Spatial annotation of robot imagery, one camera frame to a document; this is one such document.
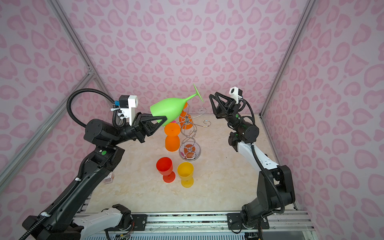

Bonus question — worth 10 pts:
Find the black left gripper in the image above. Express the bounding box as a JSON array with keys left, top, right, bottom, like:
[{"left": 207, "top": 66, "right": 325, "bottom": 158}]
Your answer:
[{"left": 110, "top": 113, "right": 166, "bottom": 149}]

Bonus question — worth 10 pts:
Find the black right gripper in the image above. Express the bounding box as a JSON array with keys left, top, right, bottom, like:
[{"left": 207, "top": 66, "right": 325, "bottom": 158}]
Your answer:
[{"left": 210, "top": 97, "right": 249, "bottom": 134}]

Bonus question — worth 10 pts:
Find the green plastic wine glass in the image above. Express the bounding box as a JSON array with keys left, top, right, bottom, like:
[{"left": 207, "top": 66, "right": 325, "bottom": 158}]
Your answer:
[{"left": 150, "top": 84, "right": 204, "bottom": 127}]

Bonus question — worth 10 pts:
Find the red plastic wine glass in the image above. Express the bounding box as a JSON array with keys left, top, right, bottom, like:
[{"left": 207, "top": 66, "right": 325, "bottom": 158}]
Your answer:
[{"left": 156, "top": 157, "right": 176, "bottom": 183}]

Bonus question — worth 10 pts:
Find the yellow plastic wine glass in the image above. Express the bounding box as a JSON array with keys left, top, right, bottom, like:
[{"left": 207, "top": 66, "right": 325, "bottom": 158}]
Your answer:
[{"left": 177, "top": 162, "right": 194, "bottom": 188}]

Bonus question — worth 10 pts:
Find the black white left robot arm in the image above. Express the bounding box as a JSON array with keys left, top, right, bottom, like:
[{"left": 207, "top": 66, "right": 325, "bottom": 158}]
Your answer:
[{"left": 20, "top": 88, "right": 169, "bottom": 240}]

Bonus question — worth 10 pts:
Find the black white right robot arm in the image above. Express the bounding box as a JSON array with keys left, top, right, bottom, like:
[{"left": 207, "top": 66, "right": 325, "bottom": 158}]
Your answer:
[{"left": 209, "top": 92, "right": 296, "bottom": 234}]

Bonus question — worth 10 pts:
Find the front orange plastic wine glass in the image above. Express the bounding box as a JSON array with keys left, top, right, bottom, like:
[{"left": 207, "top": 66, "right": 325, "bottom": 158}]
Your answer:
[{"left": 165, "top": 123, "right": 181, "bottom": 152}]

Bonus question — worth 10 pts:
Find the orange plastic wine glass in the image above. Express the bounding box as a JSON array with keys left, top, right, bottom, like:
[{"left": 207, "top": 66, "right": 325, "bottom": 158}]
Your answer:
[
  {"left": 165, "top": 123, "right": 181, "bottom": 152},
  {"left": 179, "top": 103, "right": 193, "bottom": 130}
]

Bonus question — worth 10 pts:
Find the back orange plastic wine glass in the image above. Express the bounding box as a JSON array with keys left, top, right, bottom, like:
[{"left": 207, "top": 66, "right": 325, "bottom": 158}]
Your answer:
[{"left": 179, "top": 103, "right": 193, "bottom": 130}]

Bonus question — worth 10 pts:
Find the chrome wire wine glass rack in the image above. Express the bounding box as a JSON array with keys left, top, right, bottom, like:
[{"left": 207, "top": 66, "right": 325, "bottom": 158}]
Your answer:
[{"left": 179, "top": 106, "right": 211, "bottom": 162}]

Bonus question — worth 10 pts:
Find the aluminium diagonal frame bar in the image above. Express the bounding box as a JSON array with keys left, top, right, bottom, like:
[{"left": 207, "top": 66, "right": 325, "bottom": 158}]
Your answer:
[{"left": 1, "top": 67, "right": 96, "bottom": 193}]

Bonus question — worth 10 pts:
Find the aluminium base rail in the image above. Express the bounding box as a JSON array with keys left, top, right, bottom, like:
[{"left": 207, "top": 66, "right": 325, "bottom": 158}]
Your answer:
[{"left": 74, "top": 210, "right": 318, "bottom": 240}]

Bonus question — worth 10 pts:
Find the aluminium corner frame post right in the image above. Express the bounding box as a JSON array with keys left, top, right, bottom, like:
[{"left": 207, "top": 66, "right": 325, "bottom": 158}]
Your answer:
[{"left": 259, "top": 0, "right": 319, "bottom": 118}]

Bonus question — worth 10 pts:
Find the aluminium corner frame post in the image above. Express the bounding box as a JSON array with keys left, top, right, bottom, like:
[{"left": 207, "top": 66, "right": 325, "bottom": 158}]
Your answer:
[
  {"left": 259, "top": 0, "right": 319, "bottom": 118},
  {"left": 46, "top": 1, "right": 112, "bottom": 96}
]

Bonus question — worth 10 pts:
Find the aluminium corner frame post left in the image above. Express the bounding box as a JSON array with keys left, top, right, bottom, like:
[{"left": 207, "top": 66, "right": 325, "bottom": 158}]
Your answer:
[{"left": 46, "top": 1, "right": 112, "bottom": 96}]

